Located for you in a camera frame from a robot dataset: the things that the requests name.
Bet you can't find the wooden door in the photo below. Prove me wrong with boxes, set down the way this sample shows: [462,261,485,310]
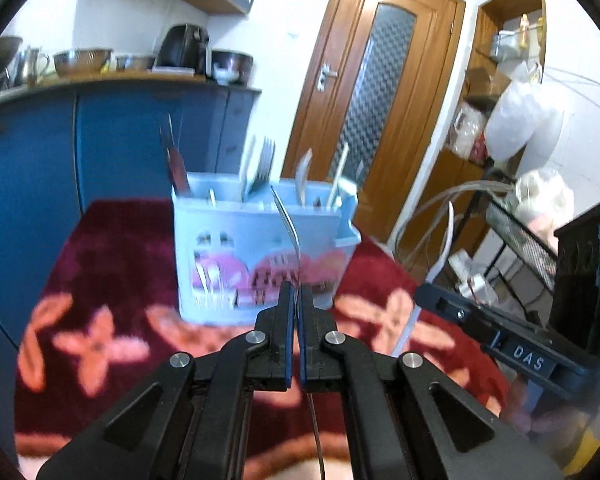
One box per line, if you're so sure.
[282,0,466,243]

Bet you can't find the large metal fork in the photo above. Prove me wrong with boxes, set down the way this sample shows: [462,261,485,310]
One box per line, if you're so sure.
[244,136,277,201]

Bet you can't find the dark red utensil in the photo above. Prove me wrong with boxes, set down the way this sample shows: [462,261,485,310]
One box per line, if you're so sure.
[159,112,193,198]

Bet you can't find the black air fryer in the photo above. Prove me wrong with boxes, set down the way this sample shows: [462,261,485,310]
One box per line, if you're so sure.
[157,24,212,78]

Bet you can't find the light blue utensil box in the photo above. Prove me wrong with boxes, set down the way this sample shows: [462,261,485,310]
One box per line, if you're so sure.
[172,172,361,323]

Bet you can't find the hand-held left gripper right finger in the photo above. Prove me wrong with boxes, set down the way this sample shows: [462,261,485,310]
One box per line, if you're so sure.
[297,282,566,480]

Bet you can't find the clear plastic bag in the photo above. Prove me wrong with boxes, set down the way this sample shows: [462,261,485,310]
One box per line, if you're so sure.
[450,105,487,161]

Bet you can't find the metal door handle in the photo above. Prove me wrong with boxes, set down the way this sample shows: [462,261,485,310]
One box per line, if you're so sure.
[316,64,339,92]

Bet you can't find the white plastic spoon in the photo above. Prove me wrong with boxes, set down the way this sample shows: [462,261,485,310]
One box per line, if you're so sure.
[295,149,315,206]

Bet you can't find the wooden wall shelf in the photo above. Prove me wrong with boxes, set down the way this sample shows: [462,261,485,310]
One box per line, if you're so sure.
[442,0,548,171]

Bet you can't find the black wire rack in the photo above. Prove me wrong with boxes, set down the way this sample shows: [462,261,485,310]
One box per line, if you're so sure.
[472,170,581,321]

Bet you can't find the large metal bowl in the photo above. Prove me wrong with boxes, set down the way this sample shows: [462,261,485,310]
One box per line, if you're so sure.
[52,48,115,78]

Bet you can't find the white plastic bag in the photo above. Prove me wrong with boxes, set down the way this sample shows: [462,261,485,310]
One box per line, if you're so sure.
[485,77,563,161]

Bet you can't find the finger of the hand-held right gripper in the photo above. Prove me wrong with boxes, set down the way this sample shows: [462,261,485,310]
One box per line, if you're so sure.
[414,282,496,351]

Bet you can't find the grey cables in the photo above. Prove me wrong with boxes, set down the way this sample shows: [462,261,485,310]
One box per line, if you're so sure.
[392,180,516,281]

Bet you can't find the metal kettle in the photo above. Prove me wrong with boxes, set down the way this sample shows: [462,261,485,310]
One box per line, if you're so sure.
[15,46,51,86]

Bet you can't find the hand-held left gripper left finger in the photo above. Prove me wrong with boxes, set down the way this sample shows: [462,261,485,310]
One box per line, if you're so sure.
[35,280,297,480]

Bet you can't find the blue kitchen cabinet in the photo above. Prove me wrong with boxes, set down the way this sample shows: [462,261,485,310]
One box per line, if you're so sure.
[0,82,263,346]

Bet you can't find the medium metal fork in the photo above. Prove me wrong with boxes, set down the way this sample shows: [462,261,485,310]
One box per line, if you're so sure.
[270,185,326,473]

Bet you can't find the small metal bowl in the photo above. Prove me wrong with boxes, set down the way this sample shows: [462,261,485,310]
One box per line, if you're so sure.
[115,54,157,72]

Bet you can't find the person's right forearm yellow sleeve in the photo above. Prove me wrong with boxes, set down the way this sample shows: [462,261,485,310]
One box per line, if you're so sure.
[555,425,600,478]

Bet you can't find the cardboard box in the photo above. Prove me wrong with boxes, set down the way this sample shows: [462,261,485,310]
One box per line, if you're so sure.
[465,67,511,98]

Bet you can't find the white plastic utensil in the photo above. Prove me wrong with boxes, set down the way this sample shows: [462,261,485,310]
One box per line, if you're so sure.
[394,200,456,358]

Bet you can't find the red flower blanket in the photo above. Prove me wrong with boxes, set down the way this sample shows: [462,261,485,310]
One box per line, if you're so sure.
[15,199,511,480]

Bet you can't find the white and pink bag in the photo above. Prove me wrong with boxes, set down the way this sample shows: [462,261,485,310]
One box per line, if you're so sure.
[515,169,576,236]

